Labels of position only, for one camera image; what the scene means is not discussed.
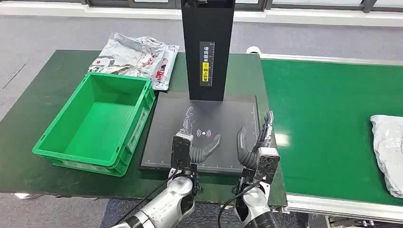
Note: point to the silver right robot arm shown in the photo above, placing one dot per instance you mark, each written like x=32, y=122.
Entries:
x=255, y=204

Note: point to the white table foot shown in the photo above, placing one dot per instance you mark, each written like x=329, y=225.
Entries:
x=26, y=195

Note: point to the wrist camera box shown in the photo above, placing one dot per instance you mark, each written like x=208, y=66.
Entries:
x=181, y=152
x=268, y=165

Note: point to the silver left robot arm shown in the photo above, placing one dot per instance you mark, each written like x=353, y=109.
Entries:
x=170, y=201

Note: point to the white conveyor roller end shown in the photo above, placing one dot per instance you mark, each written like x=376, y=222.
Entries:
x=252, y=49

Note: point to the green conveyor belt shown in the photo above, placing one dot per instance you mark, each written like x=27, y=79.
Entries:
x=321, y=126

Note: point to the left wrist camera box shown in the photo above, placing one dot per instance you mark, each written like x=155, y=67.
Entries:
x=181, y=152

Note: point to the dark window frame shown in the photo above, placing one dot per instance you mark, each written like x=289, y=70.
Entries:
x=157, y=4

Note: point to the crumpled printed grey parcel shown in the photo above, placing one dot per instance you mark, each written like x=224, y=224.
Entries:
x=126, y=53

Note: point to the flat red printed parcel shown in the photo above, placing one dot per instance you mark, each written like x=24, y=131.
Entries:
x=165, y=69

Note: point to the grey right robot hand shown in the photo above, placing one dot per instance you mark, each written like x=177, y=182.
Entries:
x=242, y=151

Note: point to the green plastic crate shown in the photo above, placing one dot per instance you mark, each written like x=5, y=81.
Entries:
x=94, y=126

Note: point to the black inbound scanner machine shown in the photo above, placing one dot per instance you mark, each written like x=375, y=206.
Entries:
x=207, y=25

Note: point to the aluminium conveyor frame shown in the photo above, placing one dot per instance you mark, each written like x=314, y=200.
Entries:
x=330, y=207

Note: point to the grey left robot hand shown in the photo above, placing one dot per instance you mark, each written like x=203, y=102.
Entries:
x=207, y=151

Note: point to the grey parcel dark red print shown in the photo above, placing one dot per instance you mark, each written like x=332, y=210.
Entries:
x=388, y=151

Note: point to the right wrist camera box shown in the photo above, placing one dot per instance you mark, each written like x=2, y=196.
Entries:
x=268, y=165

